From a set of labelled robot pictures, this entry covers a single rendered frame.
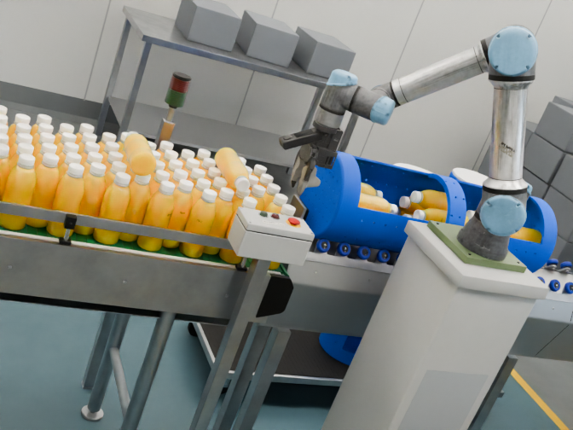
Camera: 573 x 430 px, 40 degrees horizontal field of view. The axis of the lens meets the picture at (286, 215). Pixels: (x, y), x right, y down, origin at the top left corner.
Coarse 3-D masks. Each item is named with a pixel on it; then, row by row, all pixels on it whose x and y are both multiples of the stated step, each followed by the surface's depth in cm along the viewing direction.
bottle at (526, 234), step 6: (522, 228) 274; (528, 228) 277; (516, 234) 271; (522, 234) 273; (528, 234) 274; (534, 234) 276; (540, 234) 277; (528, 240) 274; (534, 240) 275; (540, 240) 276
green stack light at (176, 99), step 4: (168, 88) 254; (168, 92) 254; (172, 92) 253; (176, 92) 252; (180, 92) 253; (168, 96) 254; (172, 96) 253; (176, 96) 253; (180, 96) 253; (184, 96) 254; (168, 100) 254; (172, 100) 253; (176, 100) 253; (180, 100) 254; (184, 100) 256; (172, 104) 254; (176, 104) 254; (180, 104) 255
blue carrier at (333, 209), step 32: (352, 160) 242; (320, 192) 247; (352, 192) 237; (384, 192) 272; (448, 192) 255; (480, 192) 282; (320, 224) 244; (352, 224) 240; (384, 224) 244; (544, 224) 270; (544, 256) 272
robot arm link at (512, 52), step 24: (504, 48) 193; (528, 48) 192; (504, 72) 194; (528, 72) 195; (504, 96) 199; (504, 120) 200; (504, 144) 202; (504, 168) 203; (504, 192) 204; (480, 216) 207; (504, 216) 204
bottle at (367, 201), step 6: (360, 198) 245; (366, 198) 246; (372, 198) 247; (378, 198) 248; (360, 204) 244; (366, 204) 245; (372, 204) 246; (378, 204) 247; (384, 204) 248; (390, 204) 252; (378, 210) 247; (384, 210) 248; (390, 210) 251
